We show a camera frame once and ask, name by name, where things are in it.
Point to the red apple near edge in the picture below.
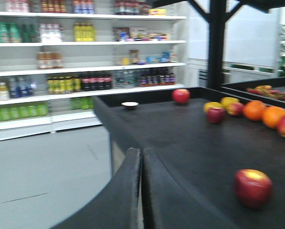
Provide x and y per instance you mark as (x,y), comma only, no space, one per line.
(252,188)

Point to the orange right of pair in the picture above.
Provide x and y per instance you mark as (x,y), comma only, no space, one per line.
(272,116)

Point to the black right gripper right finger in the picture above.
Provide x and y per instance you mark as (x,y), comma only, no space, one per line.
(167,205)

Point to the black wooden produce stand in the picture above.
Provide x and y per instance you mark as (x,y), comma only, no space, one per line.
(201,156)

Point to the white store shelving unit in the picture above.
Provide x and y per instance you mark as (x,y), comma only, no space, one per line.
(56,55)

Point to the dark red apple front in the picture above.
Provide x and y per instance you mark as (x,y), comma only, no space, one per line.
(216,115)

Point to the yellow apple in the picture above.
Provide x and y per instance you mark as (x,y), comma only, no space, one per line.
(209,105)
(226,101)

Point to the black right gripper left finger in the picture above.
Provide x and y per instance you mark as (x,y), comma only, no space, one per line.
(116,206)

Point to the small red apple back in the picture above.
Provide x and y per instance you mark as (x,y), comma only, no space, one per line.
(235,109)

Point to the orange left of pair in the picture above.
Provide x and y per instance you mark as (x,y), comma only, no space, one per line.
(253,110)

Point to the small white dish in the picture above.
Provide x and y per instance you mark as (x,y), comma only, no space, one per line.
(130,105)

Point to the yellow apple back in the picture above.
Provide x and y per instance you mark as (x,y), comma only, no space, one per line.
(226,101)

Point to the red apple far corner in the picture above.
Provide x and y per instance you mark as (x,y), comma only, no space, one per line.
(181,96)

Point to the yellow apple front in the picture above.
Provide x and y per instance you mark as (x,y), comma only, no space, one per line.
(209,105)

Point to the orange of pair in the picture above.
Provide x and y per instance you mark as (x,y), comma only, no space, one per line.
(253,110)
(272,116)

